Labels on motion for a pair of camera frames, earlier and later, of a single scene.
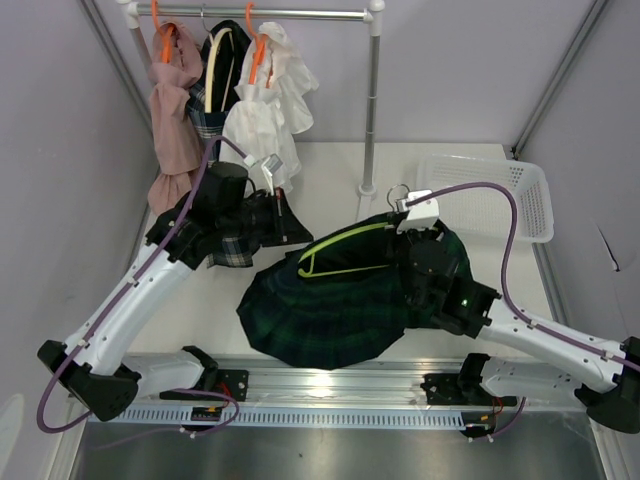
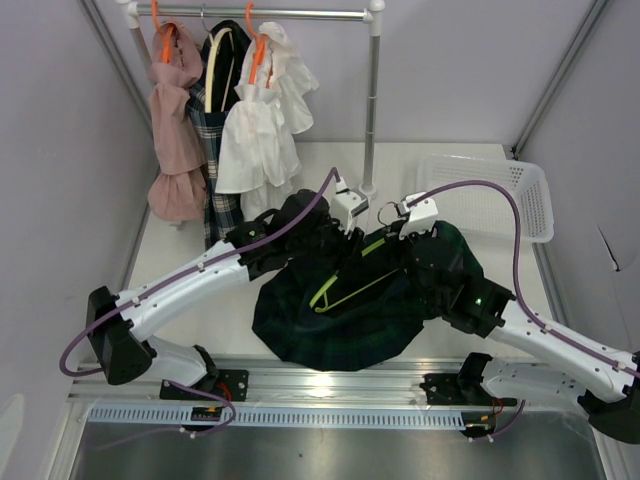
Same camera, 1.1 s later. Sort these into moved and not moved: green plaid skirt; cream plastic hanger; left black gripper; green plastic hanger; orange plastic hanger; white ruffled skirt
Moved: green plastic hanger; left black gripper
Not moved: green plaid skirt; orange plastic hanger; cream plastic hanger; white ruffled skirt
